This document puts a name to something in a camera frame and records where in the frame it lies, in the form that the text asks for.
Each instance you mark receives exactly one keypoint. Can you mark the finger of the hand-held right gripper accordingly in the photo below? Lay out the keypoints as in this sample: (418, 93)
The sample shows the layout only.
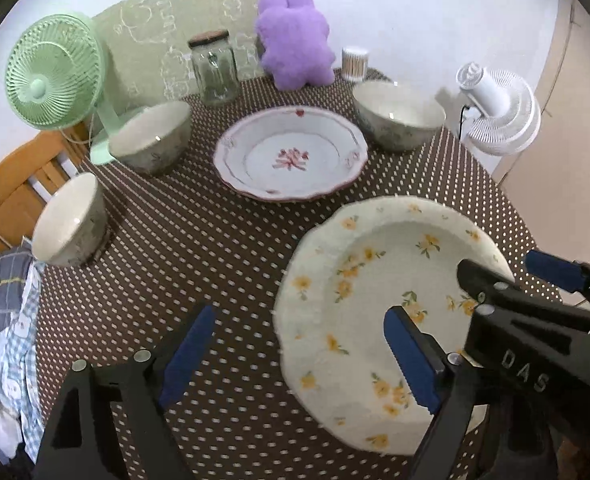
(550, 270)
(485, 282)

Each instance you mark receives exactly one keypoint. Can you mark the yellow floral plate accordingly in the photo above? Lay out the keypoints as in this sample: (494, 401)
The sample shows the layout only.
(375, 280)

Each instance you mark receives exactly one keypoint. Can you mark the purple plush toy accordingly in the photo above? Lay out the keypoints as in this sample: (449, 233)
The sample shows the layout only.
(295, 45)

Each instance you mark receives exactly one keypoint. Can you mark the glass jar with lid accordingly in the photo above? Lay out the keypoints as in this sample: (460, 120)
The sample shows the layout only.
(215, 75)

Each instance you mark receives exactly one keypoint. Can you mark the white desk fan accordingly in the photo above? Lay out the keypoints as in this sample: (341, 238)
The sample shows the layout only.
(500, 110)

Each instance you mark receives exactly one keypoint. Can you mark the white crumpled cloth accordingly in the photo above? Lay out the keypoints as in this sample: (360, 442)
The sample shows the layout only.
(0, 420)

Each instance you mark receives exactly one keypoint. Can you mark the wooden headboard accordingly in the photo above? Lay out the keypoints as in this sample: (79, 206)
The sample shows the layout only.
(5, 195)

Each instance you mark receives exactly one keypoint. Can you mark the blue checked blanket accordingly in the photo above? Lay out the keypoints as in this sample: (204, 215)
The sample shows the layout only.
(20, 360)

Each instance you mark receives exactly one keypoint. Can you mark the grey plaid bedding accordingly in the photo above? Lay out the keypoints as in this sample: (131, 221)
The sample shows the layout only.
(0, 285)

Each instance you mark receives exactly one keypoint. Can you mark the cotton swab container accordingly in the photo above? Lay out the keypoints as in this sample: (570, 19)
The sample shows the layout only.
(355, 65)

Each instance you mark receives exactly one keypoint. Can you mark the green desk fan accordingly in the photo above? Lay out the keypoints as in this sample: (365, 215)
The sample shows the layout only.
(50, 75)

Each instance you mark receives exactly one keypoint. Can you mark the brown dotted tablecloth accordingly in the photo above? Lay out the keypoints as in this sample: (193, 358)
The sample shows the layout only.
(200, 250)

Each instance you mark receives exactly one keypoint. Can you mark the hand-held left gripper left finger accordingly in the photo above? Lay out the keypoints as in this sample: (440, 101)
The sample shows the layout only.
(190, 355)

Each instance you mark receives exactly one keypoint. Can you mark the green wall paper sheet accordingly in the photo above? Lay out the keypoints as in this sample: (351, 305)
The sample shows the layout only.
(150, 25)

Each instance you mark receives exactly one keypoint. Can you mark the floral ceramic bowl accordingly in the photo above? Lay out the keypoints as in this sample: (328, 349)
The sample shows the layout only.
(150, 130)
(65, 220)
(400, 105)

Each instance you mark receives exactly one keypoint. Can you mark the pink floral plate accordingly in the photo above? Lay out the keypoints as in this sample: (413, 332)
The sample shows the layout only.
(290, 160)

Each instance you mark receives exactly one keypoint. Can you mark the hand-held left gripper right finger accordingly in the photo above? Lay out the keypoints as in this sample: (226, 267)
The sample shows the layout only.
(410, 360)

